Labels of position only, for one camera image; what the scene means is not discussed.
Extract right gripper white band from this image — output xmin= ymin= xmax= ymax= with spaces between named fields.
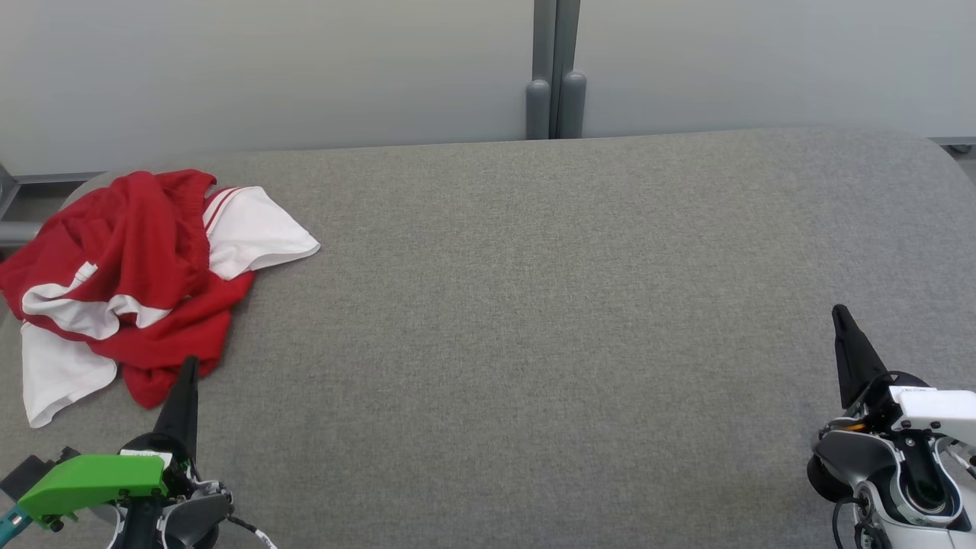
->
xmin=832 ymin=304 xmax=976 ymax=448

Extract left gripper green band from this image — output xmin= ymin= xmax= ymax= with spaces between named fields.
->
xmin=17 ymin=355 xmax=201 ymax=531

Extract red basketball jersey white sleeves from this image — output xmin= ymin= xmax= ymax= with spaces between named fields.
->
xmin=20 ymin=185 xmax=322 ymax=430

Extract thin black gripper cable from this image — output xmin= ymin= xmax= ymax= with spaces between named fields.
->
xmin=225 ymin=515 xmax=277 ymax=549

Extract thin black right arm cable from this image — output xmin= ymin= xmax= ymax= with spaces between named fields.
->
xmin=830 ymin=496 xmax=864 ymax=549

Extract teal camera cable connector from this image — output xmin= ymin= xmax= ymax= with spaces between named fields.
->
xmin=0 ymin=503 xmax=36 ymax=547

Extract grey metal rail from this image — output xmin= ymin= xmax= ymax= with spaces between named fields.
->
xmin=0 ymin=164 xmax=105 ymax=223

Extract grey partition post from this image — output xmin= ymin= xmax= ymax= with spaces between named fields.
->
xmin=556 ymin=0 xmax=588 ymax=140
xmin=525 ymin=0 xmax=558 ymax=141

